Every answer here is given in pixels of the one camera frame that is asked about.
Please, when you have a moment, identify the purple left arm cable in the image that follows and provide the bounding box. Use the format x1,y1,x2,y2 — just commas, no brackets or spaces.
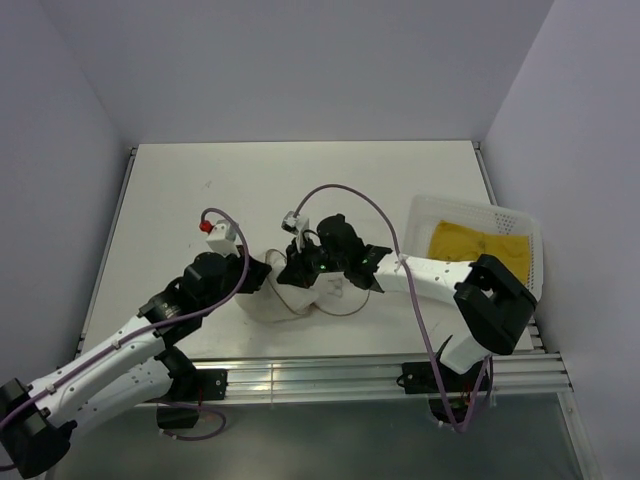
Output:
0,207,251,442

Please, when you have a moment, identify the white plastic basket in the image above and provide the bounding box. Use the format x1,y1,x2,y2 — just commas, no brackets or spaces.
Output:
402,195,543,299

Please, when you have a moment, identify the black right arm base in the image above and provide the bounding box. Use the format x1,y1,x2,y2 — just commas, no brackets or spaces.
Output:
396,340,482,424

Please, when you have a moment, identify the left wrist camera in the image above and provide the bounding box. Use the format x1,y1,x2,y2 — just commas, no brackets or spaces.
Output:
199,220,240,257

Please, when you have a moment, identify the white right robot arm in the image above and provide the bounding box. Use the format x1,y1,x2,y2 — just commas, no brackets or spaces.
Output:
276,212,537,390

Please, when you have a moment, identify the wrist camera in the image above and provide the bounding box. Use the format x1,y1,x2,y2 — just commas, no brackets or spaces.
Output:
199,220,240,257
281,211,309,252

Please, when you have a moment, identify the yellow bra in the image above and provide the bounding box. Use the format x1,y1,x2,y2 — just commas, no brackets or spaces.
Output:
427,221,531,284

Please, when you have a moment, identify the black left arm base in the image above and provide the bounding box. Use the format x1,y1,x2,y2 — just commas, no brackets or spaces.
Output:
153,347,229,441

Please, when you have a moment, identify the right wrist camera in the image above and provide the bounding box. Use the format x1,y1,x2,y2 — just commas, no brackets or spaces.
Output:
281,211,309,252

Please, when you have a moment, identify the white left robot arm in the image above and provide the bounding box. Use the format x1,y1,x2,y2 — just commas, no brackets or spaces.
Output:
1,253,271,479

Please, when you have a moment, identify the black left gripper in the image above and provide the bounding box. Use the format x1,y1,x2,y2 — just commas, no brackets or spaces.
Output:
199,244,270,315

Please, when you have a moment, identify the aluminium table rail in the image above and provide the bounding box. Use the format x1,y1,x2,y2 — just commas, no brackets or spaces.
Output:
47,352,576,409

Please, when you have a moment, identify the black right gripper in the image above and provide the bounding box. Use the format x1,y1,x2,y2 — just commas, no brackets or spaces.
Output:
278,234,348,288

